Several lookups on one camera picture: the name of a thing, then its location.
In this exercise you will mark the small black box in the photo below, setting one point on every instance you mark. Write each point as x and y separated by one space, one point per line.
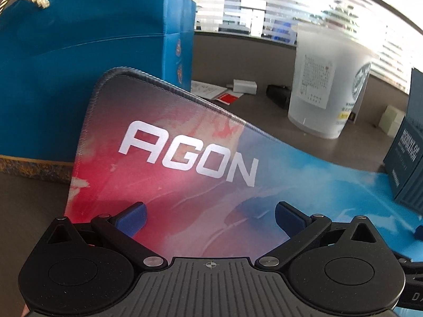
277 95

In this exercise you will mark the blue container-shaped storage box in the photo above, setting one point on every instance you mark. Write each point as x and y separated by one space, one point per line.
408 158

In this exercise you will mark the red card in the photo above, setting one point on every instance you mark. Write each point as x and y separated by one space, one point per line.
228 98

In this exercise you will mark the small white box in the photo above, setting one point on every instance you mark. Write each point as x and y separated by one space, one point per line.
391 120

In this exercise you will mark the glass desk partition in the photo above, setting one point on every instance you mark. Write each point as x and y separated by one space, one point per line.
297 10

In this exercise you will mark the printed desk mat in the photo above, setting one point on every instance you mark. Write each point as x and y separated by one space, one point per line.
198 145

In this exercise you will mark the green potted plant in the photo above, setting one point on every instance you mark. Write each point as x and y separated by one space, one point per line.
343 16

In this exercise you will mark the blue paper gift bag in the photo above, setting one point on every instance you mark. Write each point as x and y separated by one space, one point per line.
82 72

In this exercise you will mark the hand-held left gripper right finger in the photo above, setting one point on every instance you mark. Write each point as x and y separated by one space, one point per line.
290 218

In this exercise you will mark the clear plastic cup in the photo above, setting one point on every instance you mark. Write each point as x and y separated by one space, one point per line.
317 82

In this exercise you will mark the white paper leaflet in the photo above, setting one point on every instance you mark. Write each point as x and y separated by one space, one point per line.
206 89

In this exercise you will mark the white charger adapter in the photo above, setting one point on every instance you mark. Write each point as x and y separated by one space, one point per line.
245 86

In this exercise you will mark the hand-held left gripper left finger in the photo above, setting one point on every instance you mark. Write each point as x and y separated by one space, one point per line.
132 218

